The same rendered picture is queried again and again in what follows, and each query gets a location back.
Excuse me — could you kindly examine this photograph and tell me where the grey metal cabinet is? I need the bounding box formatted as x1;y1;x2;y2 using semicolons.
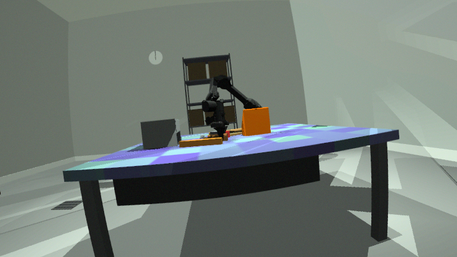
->
140;119;181;149

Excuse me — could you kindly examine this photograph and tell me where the yellow bar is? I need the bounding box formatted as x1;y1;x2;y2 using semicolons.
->
179;137;223;148

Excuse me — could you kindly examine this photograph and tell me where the brown cylinder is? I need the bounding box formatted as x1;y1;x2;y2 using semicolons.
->
207;133;228;141

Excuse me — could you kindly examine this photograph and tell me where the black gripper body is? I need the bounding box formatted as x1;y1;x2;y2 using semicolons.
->
211;111;229;128

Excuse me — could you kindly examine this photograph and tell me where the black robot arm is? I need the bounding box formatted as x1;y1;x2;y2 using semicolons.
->
201;75;262;125

